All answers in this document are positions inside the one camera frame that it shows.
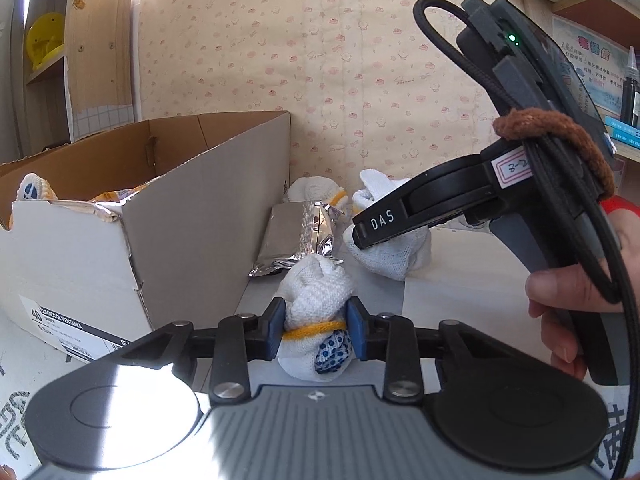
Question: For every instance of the person's right hand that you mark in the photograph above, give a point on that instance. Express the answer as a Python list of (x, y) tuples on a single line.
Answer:
[(560, 290)]

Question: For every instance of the yellow snack packet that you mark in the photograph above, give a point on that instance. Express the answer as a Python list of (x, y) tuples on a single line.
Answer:
[(112, 196)]

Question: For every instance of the black dropper bottle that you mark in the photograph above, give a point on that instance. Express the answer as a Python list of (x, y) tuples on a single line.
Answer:
[(631, 95)]

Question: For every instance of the wooden desk shelf unit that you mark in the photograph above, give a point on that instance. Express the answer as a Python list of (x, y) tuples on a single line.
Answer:
[(100, 60)]

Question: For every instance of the brown cardboard box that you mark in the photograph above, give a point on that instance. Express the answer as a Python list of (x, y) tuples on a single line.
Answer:
[(200, 220)]

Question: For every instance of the yellow animal sticker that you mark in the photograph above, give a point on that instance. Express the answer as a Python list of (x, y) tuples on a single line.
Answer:
[(79, 2)]

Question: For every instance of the silver foil packet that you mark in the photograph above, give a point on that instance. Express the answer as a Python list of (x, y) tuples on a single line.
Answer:
[(282, 230)]

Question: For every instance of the brown fuzzy tie band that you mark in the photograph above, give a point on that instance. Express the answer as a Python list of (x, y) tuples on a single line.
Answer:
[(530, 122)]

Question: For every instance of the printed paper notice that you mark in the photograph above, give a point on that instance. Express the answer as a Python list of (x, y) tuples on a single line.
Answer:
[(605, 70)]

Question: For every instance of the white knit glove bundle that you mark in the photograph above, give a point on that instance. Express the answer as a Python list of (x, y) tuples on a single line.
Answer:
[(312, 190), (315, 290), (35, 185), (395, 257)]

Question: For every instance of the grey flower curtain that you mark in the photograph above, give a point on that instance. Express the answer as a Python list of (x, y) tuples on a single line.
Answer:
[(10, 60)]

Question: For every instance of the yellow plastic toy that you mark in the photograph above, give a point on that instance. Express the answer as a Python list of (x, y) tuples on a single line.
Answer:
[(45, 35)]

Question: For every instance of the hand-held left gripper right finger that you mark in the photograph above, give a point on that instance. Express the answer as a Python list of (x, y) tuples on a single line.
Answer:
[(356, 325)]

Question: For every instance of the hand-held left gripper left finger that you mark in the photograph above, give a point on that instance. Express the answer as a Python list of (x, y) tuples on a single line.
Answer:
[(275, 325)]

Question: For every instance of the blue book stack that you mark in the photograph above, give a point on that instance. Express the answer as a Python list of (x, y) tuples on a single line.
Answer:
[(625, 132)]

